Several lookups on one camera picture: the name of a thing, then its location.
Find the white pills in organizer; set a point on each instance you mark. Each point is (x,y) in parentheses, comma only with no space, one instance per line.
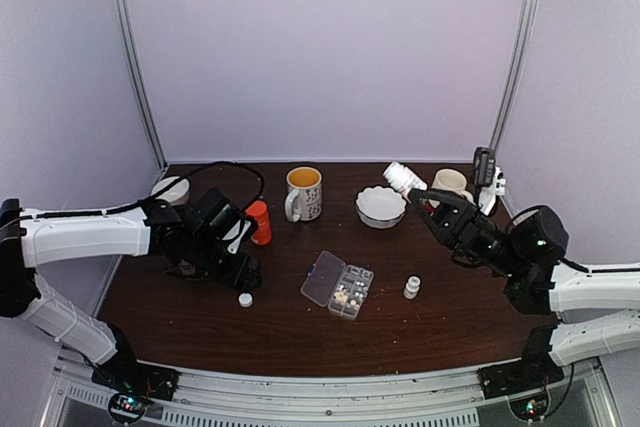
(344,299)

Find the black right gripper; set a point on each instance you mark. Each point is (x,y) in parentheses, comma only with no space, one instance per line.
(460,225)

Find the white ceramic bowl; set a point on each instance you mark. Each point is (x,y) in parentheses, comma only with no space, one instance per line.
(172,190)

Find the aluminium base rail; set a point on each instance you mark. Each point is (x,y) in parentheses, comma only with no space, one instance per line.
(451,397)

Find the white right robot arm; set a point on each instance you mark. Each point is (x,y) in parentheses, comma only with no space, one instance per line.
(540,280)

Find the clear plastic pill organizer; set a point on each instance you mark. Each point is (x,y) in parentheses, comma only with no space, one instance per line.
(329,274)

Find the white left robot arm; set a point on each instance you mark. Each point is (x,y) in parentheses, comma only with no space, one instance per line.
(33,240)

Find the small white bottle cap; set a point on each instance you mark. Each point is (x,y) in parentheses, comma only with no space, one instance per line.
(245,300)

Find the aluminium frame post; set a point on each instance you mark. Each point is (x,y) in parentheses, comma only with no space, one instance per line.
(138,84)
(524,27)

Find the orange pill bottle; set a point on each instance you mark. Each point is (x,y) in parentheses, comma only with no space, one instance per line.
(259,212)

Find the white ribbed cup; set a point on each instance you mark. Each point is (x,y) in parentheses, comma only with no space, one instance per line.
(453,181)

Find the aluminium frame post right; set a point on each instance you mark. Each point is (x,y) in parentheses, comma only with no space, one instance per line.
(524,27)

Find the small white pill bottle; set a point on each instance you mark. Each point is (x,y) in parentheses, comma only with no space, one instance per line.
(402,179)

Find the aluminium frame post left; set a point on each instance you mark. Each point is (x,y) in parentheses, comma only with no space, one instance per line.
(138,84)

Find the white scalloped dish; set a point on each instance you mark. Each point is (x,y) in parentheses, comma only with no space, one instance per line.
(380,207)

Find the yellow-lined patterned mug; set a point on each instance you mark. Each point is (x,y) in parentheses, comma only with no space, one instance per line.
(303,202)

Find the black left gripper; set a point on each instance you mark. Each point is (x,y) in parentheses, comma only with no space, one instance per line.
(240,275)

